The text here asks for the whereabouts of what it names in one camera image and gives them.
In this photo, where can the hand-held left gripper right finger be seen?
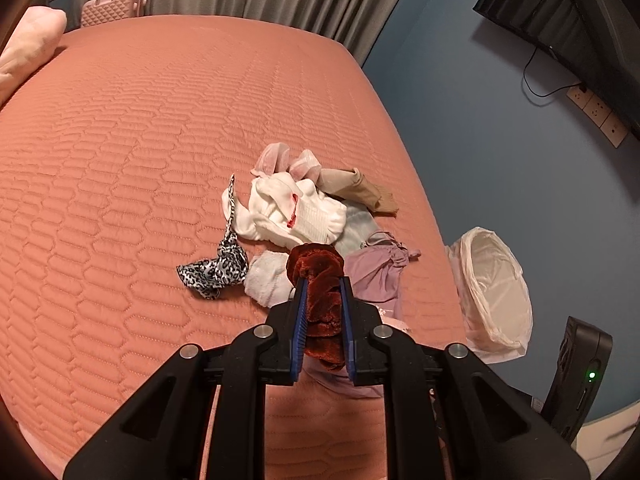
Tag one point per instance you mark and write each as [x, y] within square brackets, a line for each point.
[346, 321]

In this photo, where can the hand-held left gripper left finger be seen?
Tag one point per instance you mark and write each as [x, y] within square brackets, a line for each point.
[299, 321]

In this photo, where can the dark red velvet scrunchie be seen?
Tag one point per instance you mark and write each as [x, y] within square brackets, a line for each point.
[320, 285]

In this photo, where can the bin with white bag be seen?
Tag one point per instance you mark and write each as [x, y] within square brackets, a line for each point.
[492, 280]

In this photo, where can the beige stocking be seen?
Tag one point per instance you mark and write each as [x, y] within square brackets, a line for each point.
[360, 187]

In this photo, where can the pink sheer stocking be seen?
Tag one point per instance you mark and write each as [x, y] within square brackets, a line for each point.
[306, 162]
[275, 157]

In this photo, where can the lilac garment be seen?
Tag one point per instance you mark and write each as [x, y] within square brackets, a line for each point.
[375, 275]

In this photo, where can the white fluffy sock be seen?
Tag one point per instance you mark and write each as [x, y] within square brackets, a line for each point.
[265, 277]

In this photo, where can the light blue cloth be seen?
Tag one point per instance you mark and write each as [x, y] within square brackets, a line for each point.
[357, 230]

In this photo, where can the leopard print bra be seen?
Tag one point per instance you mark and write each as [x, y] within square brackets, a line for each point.
[220, 270]

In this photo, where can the white garment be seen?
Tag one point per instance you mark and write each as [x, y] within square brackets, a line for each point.
[270, 210]

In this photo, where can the bed with salmon quilted cover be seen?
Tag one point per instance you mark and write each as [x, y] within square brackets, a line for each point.
[125, 160]

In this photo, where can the pink pillow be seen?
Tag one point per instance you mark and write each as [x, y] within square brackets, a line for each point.
[30, 40]

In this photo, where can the white wall socket strip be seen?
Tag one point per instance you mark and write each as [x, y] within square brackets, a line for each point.
[597, 112]

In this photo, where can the black wall television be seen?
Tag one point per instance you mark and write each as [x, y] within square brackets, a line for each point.
[550, 10]

